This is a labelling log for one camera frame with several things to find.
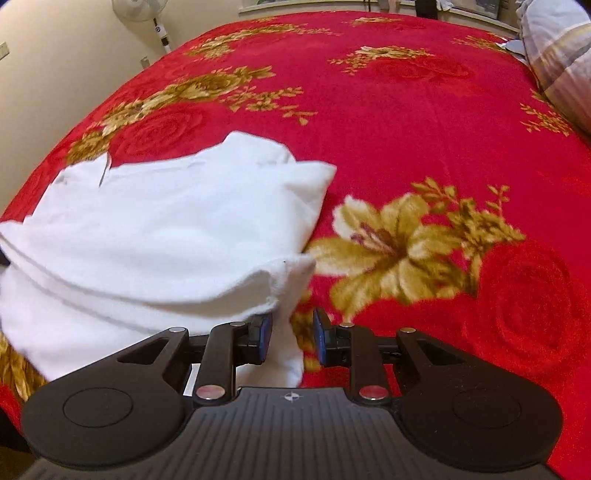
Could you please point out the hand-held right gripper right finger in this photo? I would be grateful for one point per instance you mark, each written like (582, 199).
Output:
(319, 337)

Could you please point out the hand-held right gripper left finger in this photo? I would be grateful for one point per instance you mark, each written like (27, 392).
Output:
(265, 336)

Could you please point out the white shirt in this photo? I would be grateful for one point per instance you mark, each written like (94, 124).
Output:
(161, 240)

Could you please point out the red floral blanket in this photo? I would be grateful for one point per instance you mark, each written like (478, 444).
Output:
(415, 184)

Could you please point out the white standing fan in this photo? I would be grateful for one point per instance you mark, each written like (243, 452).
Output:
(147, 18)

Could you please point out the plaid quilt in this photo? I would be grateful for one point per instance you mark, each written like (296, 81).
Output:
(558, 55)

